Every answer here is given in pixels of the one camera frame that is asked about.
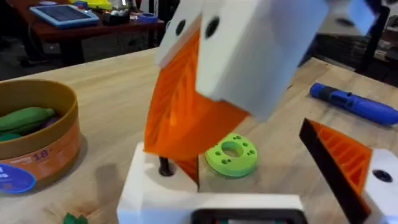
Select green toy vegetable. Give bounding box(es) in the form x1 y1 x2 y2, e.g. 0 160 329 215
63 212 90 224

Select dark brown side table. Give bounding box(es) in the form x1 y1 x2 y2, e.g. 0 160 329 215
7 0 165 67

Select finger of the white orange right gripper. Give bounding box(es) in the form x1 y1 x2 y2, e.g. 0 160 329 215
194 0 330 164
144 0 205 185

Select black upright stand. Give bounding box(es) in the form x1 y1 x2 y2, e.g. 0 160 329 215
356 4 391 74

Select blue electric screwdriver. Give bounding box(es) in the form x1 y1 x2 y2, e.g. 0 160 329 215
308 82 398 127

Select green disc with holes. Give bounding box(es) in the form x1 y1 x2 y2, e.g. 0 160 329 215
204 133 259 179

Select brown tub with toys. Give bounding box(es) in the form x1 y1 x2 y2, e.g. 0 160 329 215
0 78 81 194

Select black small box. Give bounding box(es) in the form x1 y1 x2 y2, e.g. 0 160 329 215
102 9 131 26

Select white orange left gripper right finger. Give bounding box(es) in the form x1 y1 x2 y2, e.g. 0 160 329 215
298 118 398 224

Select blue framed tablet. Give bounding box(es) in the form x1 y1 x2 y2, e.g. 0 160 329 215
29 4 100 29

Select yellow toy heap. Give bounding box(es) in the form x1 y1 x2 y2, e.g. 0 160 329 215
68 0 113 11

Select blue tape roll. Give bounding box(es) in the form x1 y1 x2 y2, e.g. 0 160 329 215
137 12 159 24

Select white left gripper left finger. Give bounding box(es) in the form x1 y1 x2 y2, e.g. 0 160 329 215
117 142 200 224

